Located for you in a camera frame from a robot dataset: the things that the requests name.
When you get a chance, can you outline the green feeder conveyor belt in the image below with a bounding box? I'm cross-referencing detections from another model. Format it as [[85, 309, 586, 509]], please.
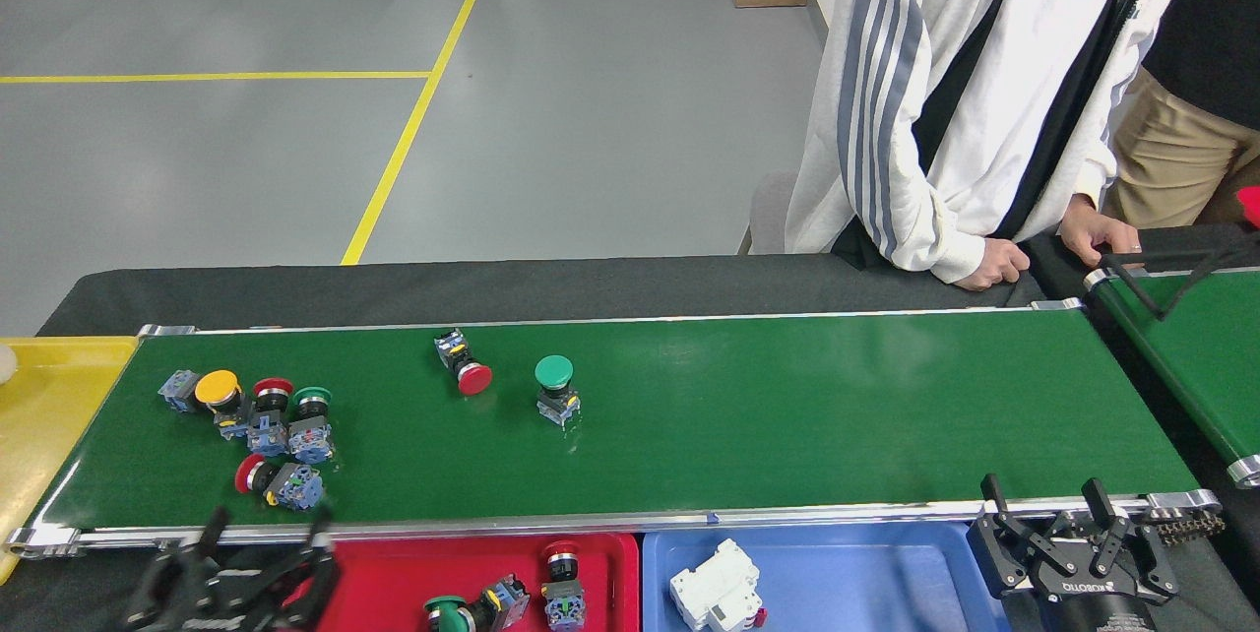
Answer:
[[1083, 263, 1260, 490]]

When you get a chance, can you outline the red plastic tray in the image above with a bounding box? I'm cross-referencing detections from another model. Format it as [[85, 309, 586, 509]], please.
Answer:
[[315, 534, 641, 632]]

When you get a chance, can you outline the grey chair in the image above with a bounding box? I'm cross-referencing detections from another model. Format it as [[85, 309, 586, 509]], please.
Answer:
[[748, 169, 800, 255]]

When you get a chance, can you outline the black conveyor guide bracket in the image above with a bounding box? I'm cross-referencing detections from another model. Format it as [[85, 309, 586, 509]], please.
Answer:
[[1096, 240, 1260, 322]]

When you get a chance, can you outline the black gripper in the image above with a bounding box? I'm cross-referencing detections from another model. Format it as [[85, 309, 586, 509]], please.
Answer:
[[967, 474, 1180, 632]]

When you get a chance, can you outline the long green conveyor belt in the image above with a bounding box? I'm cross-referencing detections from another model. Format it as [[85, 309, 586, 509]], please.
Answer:
[[5, 297, 1224, 557]]

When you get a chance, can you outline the green mushroom button switch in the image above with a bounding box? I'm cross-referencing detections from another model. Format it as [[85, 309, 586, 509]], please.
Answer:
[[534, 353, 583, 429]]

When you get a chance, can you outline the person's left hand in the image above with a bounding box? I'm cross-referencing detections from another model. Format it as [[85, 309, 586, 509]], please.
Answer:
[[1058, 196, 1145, 269]]

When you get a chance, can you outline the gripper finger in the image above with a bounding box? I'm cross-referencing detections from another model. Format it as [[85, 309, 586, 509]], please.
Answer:
[[236, 514, 341, 628], [128, 506, 232, 632]]

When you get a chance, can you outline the yellow plastic tray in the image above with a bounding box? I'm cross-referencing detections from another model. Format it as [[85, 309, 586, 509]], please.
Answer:
[[0, 335, 141, 586]]

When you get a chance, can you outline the red mushroom button switch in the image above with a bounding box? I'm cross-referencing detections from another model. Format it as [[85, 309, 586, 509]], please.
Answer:
[[432, 328, 494, 398]]

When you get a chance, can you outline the person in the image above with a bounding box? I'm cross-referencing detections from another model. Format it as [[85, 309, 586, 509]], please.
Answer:
[[785, 0, 1197, 285], [1102, 0, 1260, 229]]

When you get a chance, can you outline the black conveyor drive chain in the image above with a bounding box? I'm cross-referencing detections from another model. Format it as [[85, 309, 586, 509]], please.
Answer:
[[1147, 507, 1228, 547]]

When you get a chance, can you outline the person's right hand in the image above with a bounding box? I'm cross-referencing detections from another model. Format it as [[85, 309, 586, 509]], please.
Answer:
[[953, 236, 1032, 293]]

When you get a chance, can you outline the white circuit breaker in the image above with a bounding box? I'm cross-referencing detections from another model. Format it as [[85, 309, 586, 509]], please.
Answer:
[[668, 538, 768, 632]]

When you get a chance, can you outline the yellow mushroom button switch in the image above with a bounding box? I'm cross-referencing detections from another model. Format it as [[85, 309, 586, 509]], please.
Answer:
[[193, 368, 250, 440]]

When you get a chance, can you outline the blue plastic tray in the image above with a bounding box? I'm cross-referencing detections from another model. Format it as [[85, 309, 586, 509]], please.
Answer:
[[642, 520, 1017, 632]]

